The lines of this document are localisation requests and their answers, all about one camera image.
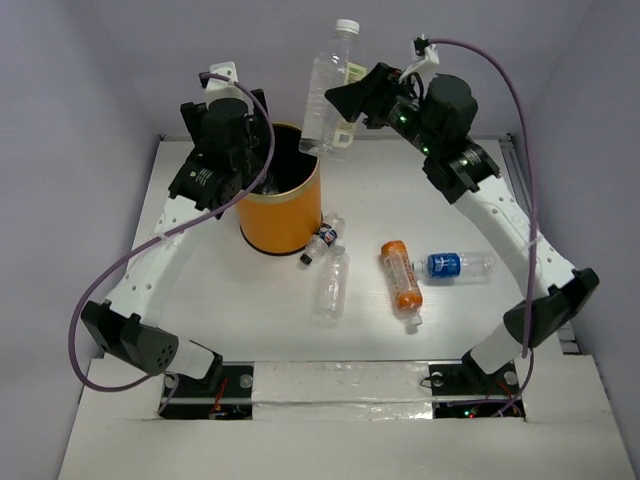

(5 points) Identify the silver foil tape strip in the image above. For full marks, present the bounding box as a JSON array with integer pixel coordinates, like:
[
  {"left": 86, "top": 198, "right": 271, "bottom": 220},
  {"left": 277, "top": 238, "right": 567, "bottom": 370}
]
[{"left": 251, "top": 361, "right": 433, "bottom": 422}]

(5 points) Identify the orange label plastic bottle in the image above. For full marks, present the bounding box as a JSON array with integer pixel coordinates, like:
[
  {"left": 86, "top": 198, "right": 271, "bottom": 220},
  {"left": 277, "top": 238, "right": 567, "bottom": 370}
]
[{"left": 381, "top": 240, "right": 423, "bottom": 334}]

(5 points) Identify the clear bottle cream label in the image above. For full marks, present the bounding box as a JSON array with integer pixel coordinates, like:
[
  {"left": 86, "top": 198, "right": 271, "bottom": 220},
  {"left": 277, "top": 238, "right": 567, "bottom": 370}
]
[{"left": 299, "top": 19, "right": 368, "bottom": 160}]

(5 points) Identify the small Pepsi label bottle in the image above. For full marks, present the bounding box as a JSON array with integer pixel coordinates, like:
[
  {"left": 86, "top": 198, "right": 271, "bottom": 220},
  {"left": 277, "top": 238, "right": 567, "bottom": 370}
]
[{"left": 299, "top": 213, "right": 346, "bottom": 266}]

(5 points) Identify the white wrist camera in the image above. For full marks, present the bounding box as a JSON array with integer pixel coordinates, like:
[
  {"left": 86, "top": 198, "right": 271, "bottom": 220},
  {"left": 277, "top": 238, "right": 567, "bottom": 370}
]
[
  {"left": 199, "top": 61, "right": 243, "bottom": 106},
  {"left": 400, "top": 34, "right": 440, "bottom": 82}
]

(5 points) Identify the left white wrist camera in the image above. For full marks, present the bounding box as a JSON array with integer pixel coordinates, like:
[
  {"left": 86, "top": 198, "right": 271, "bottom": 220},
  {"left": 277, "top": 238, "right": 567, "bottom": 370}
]
[{"left": 199, "top": 61, "right": 243, "bottom": 106}]

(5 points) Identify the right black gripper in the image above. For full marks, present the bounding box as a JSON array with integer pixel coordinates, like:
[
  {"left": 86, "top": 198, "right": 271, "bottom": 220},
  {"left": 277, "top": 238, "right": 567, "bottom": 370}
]
[{"left": 325, "top": 61, "right": 440, "bottom": 156}]

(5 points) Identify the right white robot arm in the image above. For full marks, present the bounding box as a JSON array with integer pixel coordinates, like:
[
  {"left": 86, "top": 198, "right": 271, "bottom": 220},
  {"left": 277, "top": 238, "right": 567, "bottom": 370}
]
[{"left": 325, "top": 63, "right": 600, "bottom": 392}]

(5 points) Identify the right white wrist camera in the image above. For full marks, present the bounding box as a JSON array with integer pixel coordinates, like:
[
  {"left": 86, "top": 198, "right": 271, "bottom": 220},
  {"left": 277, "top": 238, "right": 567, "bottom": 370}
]
[{"left": 400, "top": 34, "right": 440, "bottom": 82}]

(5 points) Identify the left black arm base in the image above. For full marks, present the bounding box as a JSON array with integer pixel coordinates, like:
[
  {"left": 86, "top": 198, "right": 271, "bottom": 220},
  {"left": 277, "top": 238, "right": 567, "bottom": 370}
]
[{"left": 159, "top": 363, "right": 254, "bottom": 420}]

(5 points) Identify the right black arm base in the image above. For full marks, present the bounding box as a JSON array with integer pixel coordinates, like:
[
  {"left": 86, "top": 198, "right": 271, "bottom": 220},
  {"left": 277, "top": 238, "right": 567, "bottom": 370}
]
[{"left": 419, "top": 362, "right": 520, "bottom": 420}]

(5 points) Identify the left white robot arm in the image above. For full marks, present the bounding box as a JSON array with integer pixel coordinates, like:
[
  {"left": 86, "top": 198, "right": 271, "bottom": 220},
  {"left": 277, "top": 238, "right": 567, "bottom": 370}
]
[{"left": 73, "top": 83, "right": 275, "bottom": 395}]

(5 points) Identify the orange cylindrical bin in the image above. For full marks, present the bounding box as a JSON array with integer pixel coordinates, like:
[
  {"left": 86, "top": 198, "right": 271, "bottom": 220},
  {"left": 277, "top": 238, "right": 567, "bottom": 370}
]
[{"left": 236, "top": 123, "right": 322, "bottom": 256}]

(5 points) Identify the blue label plastic bottle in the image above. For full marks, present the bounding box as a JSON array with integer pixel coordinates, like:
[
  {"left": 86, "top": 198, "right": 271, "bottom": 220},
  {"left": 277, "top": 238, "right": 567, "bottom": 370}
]
[{"left": 411, "top": 252, "right": 496, "bottom": 284}]

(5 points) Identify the clear ribbed plastic bottle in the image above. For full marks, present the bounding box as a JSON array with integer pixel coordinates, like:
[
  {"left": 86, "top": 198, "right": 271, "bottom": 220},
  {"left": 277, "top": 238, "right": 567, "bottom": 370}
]
[{"left": 313, "top": 246, "right": 350, "bottom": 327}]

